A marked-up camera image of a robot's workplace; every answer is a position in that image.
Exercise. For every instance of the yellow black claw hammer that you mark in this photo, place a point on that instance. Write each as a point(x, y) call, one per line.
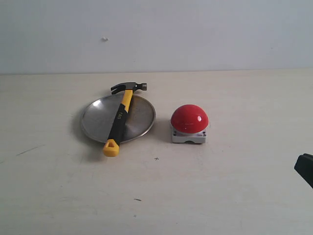
point(112, 145)

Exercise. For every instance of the round silver metal plate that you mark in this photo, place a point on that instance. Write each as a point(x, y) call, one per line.
point(97, 118)

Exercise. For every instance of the red dome button grey base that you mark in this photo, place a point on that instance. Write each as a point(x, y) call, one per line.
point(189, 123)

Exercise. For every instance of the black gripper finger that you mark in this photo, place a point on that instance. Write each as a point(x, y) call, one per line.
point(304, 167)

